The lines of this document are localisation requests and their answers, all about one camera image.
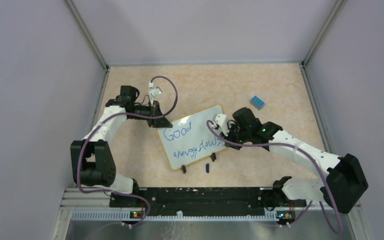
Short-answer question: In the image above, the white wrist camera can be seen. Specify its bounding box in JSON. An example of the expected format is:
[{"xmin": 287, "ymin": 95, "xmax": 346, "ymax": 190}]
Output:
[
  {"xmin": 210, "ymin": 113, "xmax": 230, "ymax": 136},
  {"xmin": 148, "ymin": 81, "xmax": 162, "ymax": 105}
]

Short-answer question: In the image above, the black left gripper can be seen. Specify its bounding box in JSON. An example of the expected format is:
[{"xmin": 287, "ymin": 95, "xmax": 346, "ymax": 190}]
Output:
[{"xmin": 129, "ymin": 100, "xmax": 173, "ymax": 128}]

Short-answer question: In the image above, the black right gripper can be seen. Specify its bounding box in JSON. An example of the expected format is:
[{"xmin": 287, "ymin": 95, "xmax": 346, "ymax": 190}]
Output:
[{"xmin": 219, "ymin": 122, "xmax": 251, "ymax": 151}]

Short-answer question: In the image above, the light blue toy brick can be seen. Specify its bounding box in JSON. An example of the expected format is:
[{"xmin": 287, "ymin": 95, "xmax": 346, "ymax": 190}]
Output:
[{"xmin": 250, "ymin": 96, "xmax": 265, "ymax": 110}]

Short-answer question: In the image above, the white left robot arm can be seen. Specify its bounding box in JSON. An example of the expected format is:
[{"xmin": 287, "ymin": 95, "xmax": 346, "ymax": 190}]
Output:
[{"xmin": 70, "ymin": 85, "xmax": 173, "ymax": 207}]

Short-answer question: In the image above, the white slotted cable duct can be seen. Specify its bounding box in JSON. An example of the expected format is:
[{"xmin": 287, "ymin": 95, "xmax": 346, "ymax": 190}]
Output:
[{"xmin": 71, "ymin": 210, "xmax": 279, "ymax": 222}]

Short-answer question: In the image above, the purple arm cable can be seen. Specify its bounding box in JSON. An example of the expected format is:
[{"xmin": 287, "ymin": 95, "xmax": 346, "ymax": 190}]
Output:
[
  {"xmin": 206, "ymin": 119, "xmax": 344, "ymax": 236},
  {"xmin": 76, "ymin": 75, "xmax": 179, "ymax": 229}
]

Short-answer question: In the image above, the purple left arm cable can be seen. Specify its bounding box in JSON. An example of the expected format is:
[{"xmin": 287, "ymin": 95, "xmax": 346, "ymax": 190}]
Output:
[{"xmin": 76, "ymin": 75, "xmax": 179, "ymax": 229}]

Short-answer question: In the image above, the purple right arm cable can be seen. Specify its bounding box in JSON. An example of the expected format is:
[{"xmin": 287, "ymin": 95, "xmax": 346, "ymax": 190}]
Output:
[{"xmin": 206, "ymin": 119, "xmax": 344, "ymax": 236}]

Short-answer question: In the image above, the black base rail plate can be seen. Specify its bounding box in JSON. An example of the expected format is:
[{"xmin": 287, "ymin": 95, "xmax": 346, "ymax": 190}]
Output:
[{"xmin": 109, "ymin": 187, "xmax": 307, "ymax": 217}]

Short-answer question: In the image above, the yellow framed whiteboard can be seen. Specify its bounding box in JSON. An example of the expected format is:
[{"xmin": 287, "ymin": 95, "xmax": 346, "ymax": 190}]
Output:
[{"xmin": 157, "ymin": 104, "xmax": 226, "ymax": 171}]

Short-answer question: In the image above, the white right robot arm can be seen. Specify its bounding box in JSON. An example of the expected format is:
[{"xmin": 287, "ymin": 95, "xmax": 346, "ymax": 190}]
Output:
[{"xmin": 214, "ymin": 107, "xmax": 369, "ymax": 214}]

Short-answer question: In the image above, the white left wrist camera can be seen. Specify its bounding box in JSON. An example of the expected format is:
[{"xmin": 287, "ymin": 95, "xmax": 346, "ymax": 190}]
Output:
[{"xmin": 148, "ymin": 81, "xmax": 162, "ymax": 105}]

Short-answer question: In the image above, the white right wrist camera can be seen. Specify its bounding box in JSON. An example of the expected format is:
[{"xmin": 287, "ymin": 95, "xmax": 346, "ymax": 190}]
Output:
[{"xmin": 210, "ymin": 113, "xmax": 230, "ymax": 136}]

